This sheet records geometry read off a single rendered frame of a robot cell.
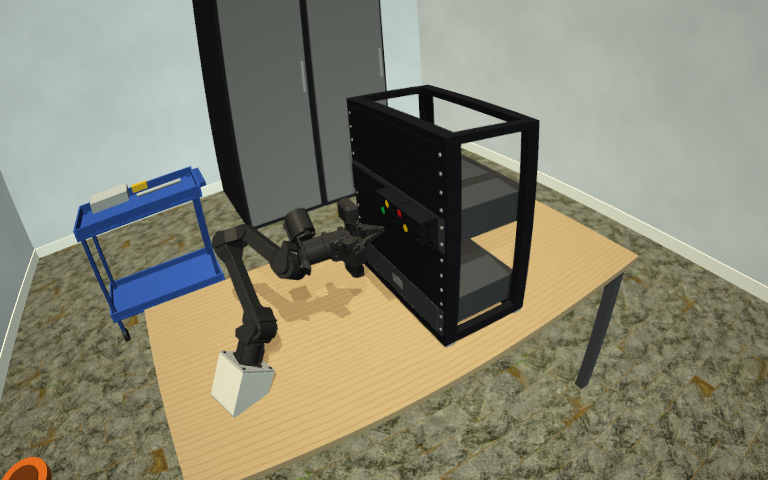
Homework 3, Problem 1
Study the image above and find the black server rack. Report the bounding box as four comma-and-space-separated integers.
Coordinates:
347, 85, 540, 348

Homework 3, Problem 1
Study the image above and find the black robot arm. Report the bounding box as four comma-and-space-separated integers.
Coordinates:
212, 208, 367, 368

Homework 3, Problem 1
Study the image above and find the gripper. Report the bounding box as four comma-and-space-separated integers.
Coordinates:
320, 197, 385, 278

